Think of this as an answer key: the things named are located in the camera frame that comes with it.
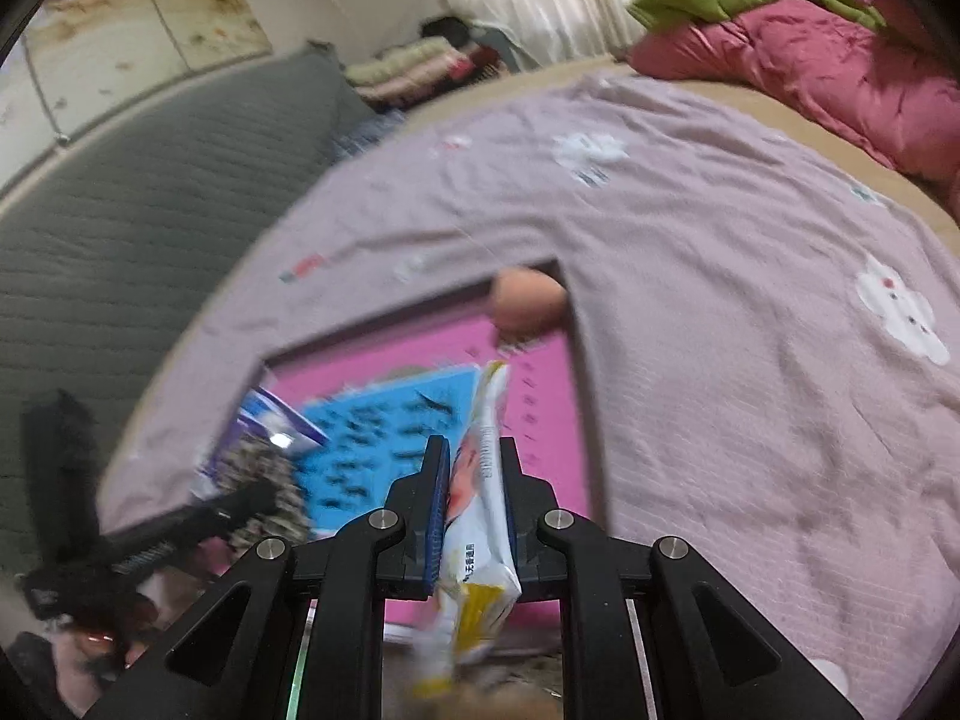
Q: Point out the purple cardboard box tray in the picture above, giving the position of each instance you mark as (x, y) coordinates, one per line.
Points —
(455, 303)

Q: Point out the peach makeup sponge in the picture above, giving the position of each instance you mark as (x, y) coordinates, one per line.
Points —
(525, 301)

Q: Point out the purple doll face packet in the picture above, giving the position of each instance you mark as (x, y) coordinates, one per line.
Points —
(263, 416)

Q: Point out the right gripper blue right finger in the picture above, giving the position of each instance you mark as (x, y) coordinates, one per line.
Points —
(512, 482)

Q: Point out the pink quilt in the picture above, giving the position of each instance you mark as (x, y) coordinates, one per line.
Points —
(887, 91)

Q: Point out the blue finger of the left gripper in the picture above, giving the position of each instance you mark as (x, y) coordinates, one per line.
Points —
(216, 517)

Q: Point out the yellow doll face packet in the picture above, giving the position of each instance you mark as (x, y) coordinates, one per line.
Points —
(477, 583)

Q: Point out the person's left hand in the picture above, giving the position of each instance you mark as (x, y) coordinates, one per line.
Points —
(78, 653)

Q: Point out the leopard print scrunchie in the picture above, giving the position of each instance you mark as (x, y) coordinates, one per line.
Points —
(253, 465)

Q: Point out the purple patterned bed sheet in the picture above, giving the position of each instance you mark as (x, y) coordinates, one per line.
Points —
(772, 346)

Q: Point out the grey quilted headboard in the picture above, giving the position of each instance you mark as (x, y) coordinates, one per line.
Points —
(107, 259)

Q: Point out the stack of folded clothes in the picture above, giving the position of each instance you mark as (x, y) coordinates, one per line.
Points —
(449, 54)

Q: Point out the blue patterned cloth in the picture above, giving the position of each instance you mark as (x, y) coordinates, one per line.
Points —
(367, 135)

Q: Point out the pink and blue book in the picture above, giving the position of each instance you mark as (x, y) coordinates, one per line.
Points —
(380, 399)

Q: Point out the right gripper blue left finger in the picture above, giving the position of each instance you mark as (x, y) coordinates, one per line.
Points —
(438, 460)

